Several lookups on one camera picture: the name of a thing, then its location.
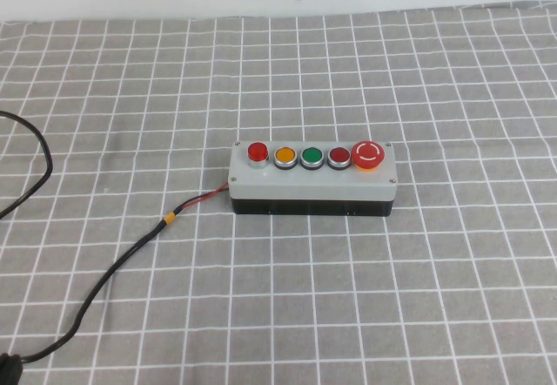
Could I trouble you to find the grey checked tablecloth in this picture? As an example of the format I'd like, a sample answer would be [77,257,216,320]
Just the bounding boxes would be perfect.
[0,0,557,385]

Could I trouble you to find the red indicator lamp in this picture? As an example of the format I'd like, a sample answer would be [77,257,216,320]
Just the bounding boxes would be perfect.
[246,141,269,171]

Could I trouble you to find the black looping cable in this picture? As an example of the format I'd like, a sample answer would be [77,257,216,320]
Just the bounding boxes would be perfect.
[0,110,55,220]

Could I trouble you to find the green push button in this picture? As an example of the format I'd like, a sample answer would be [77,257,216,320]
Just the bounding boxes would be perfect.
[299,145,325,172]

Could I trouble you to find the red emergency stop button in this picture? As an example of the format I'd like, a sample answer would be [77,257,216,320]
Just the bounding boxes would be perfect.
[351,139,386,172]

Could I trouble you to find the black power adapter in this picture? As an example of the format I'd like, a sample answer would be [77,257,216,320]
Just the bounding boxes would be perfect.
[0,351,23,385]

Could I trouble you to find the dark red push button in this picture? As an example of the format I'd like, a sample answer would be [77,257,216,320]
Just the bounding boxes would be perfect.
[326,146,352,172]

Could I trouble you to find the yellow push button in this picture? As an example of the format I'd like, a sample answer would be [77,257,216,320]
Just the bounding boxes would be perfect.
[272,145,299,172]

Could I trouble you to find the grey button control box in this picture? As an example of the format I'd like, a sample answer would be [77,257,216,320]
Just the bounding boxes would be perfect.
[227,139,398,219]

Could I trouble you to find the black cable with red wire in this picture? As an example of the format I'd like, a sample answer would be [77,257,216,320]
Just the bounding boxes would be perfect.
[16,180,232,365]

